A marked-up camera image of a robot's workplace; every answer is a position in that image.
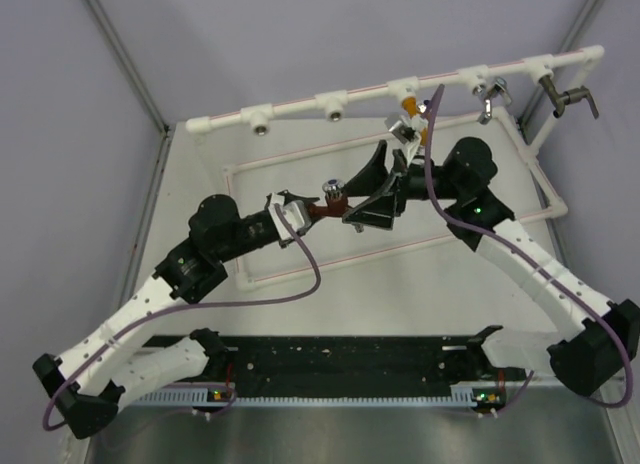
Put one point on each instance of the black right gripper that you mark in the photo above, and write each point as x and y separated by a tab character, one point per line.
383	199

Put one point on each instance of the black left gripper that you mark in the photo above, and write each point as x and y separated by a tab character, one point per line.
305	201

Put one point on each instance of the brown faucet chrome knob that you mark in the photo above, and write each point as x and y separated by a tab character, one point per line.
335	202

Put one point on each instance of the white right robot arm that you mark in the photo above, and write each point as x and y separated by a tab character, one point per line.
593	338

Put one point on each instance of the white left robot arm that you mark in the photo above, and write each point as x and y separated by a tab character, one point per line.
90	383

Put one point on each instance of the orange faucet blue cap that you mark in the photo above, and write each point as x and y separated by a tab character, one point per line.
419	114

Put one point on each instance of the chrome lever faucet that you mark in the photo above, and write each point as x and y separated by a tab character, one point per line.
487	94

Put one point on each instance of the dark grey lever faucet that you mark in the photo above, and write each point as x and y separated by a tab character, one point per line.
561	100

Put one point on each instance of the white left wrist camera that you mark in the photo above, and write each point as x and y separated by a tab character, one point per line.
289	216

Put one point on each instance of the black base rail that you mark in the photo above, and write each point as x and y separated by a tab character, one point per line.
350	367

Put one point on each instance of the white slotted cable duct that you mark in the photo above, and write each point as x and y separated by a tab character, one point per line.
205	397

